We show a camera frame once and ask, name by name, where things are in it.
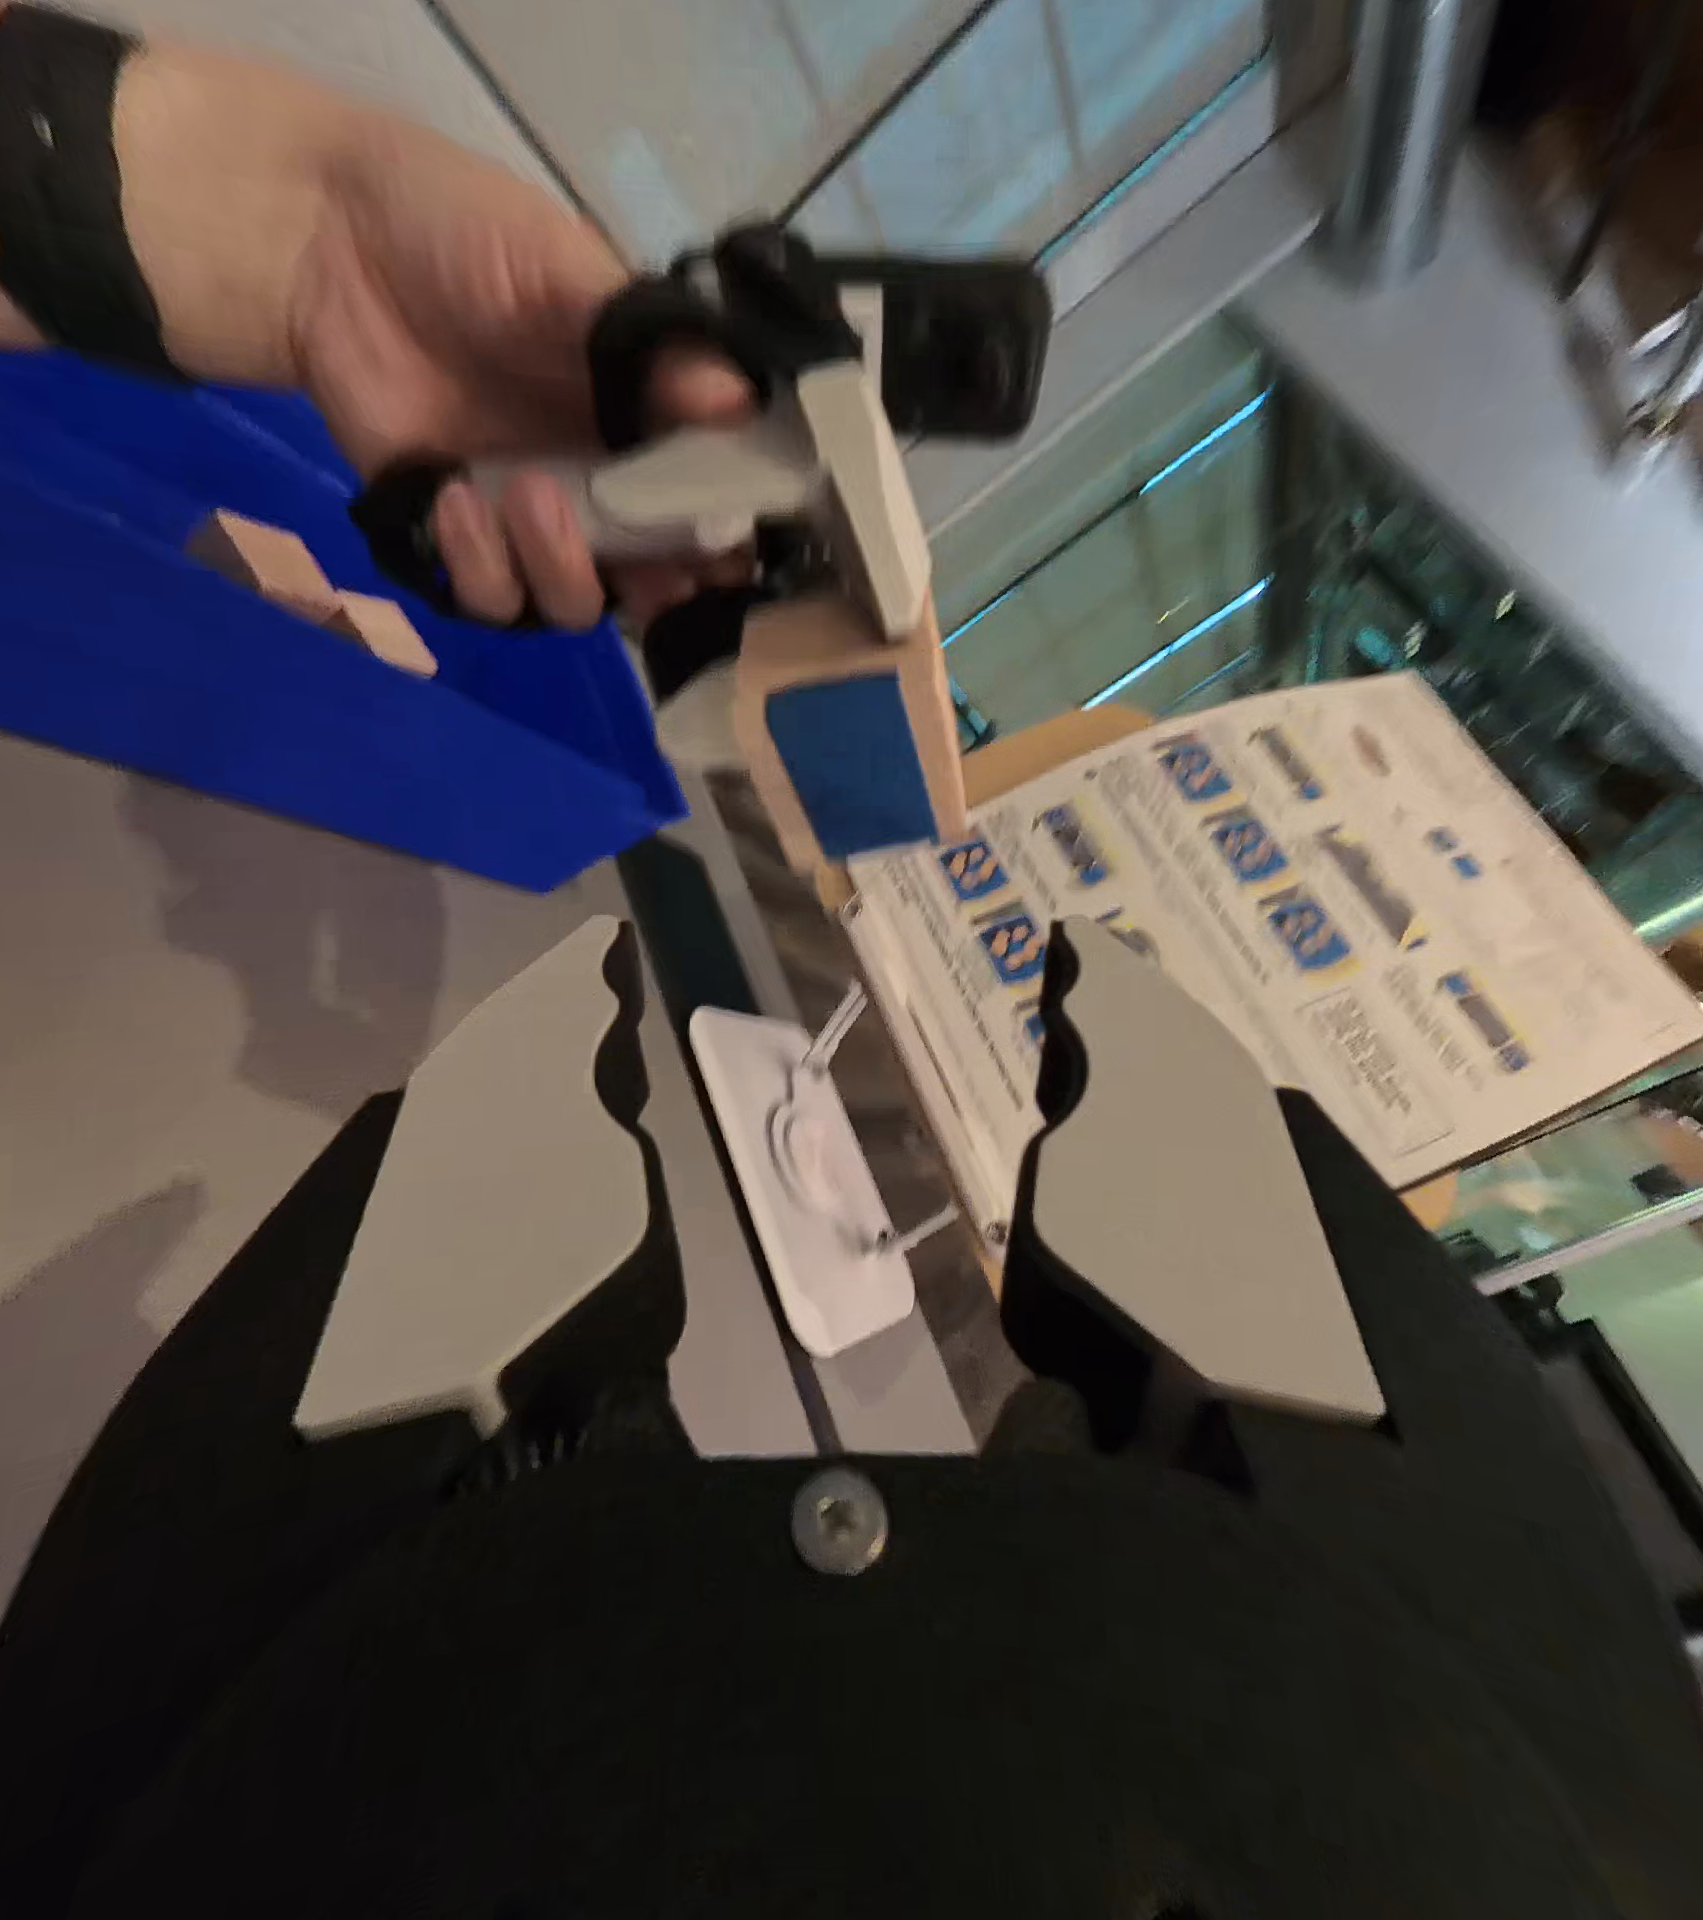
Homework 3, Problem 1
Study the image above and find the blue plastic bin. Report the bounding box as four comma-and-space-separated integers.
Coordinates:
0, 337, 692, 897

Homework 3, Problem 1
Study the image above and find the person's left hand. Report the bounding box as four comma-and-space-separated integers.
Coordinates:
114, 47, 762, 637

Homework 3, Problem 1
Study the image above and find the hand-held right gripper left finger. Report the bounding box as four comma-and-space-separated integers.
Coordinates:
292, 914, 682, 1443

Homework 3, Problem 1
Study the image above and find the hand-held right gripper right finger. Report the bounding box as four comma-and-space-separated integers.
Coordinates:
998, 914, 1389, 1429

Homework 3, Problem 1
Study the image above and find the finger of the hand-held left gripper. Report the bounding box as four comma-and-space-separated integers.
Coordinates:
795, 364, 932, 643

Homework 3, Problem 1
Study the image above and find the brown clipboard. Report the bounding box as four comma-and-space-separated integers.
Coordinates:
958, 700, 1463, 1235

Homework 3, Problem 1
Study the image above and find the printed instruction sheet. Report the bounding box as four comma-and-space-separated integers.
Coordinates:
848, 669, 1703, 1205

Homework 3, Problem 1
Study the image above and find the wooden cube blue marked face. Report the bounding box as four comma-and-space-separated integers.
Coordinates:
329, 590, 439, 682
733, 592, 967, 875
188, 506, 347, 634

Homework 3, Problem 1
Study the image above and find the black wristband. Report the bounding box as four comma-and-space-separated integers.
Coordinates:
0, 0, 179, 381

